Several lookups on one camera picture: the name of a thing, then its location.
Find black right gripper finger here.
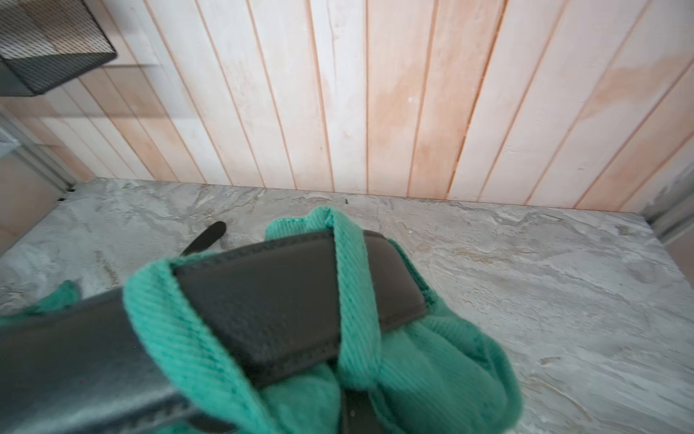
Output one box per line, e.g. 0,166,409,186
340,390,385,434

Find green trousers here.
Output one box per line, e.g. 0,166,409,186
1,207,523,433

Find black leather belt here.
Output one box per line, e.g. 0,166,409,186
0,221,429,434

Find aluminium frame rail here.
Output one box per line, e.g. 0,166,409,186
1,108,79,192

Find black wire mesh basket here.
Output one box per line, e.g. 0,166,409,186
1,1,117,98

